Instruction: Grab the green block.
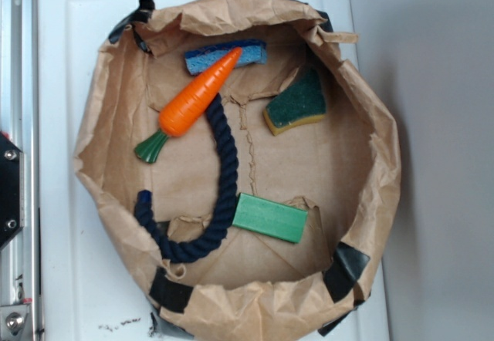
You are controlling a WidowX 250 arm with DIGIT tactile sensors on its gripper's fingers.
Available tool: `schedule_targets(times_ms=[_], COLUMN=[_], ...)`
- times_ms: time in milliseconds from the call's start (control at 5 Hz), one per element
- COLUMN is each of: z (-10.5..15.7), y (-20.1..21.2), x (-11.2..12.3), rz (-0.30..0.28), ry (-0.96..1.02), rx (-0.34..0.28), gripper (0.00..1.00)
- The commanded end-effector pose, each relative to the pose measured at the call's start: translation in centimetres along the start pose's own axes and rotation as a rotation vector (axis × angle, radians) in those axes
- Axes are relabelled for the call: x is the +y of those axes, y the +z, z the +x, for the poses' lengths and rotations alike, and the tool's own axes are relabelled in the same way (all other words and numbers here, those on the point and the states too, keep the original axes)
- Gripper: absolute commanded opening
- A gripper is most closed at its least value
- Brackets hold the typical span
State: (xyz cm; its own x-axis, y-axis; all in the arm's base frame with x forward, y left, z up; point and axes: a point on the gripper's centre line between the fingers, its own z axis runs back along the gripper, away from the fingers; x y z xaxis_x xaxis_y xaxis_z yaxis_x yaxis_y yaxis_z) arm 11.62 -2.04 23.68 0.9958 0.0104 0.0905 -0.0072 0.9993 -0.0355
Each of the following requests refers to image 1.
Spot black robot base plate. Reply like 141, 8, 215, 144
0, 132, 25, 250

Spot blue sponge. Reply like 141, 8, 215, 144
184, 39, 267, 76

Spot dark blue rope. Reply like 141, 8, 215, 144
134, 93, 240, 264

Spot brown paper bag basket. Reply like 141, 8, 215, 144
74, 0, 401, 340

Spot orange toy carrot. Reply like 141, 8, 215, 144
134, 47, 242, 164

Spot green rectangular block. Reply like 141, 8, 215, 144
232, 193, 308, 244

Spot aluminium frame rail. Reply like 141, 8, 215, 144
1, 0, 44, 340

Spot green and yellow sponge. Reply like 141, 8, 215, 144
262, 69, 327, 136

